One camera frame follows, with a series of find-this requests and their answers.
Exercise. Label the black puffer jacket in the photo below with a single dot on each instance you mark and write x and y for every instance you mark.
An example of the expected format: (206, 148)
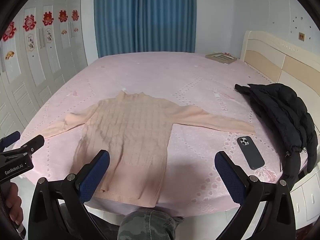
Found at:
(282, 112)

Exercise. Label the white bedside cabinet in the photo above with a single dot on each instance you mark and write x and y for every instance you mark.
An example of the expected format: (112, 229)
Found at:
(307, 195)

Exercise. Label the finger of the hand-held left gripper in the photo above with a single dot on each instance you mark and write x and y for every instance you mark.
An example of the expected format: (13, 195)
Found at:
(11, 138)
(36, 142)

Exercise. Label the blue curtain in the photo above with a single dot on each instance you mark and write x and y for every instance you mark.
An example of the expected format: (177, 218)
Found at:
(143, 17)

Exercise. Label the framed picture sticker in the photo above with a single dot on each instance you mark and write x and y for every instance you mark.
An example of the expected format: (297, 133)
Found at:
(49, 35)
(30, 41)

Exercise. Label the pink knitted sweater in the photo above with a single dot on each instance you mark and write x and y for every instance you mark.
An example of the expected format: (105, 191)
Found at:
(130, 135)

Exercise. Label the flat book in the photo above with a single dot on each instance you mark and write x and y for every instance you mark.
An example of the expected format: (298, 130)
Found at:
(221, 57)

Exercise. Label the cream bed headboard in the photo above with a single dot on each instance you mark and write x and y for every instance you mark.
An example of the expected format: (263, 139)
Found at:
(280, 60)

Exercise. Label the bed with pink sheet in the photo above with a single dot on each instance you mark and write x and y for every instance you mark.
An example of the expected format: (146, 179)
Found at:
(155, 72)

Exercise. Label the person's camouflage trouser leg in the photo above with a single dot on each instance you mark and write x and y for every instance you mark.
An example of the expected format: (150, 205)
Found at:
(147, 226)

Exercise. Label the person's left hand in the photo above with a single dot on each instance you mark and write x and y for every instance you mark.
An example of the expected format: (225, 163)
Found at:
(14, 205)

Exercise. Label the fan-shaped sticker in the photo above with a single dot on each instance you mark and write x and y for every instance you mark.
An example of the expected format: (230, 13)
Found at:
(64, 32)
(9, 54)
(76, 29)

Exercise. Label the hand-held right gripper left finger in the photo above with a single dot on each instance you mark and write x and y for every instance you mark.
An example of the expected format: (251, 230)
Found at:
(96, 176)

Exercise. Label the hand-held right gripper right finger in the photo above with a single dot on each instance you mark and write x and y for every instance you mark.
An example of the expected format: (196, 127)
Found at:
(230, 178)

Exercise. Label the red paper-cut decoration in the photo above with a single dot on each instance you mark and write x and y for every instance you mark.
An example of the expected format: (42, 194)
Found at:
(63, 15)
(9, 31)
(48, 18)
(75, 15)
(29, 22)

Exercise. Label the dark smartphone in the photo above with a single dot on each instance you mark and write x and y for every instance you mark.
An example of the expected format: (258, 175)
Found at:
(250, 153)

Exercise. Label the white wardrobe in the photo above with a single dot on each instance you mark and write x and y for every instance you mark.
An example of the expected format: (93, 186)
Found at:
(32, 75)

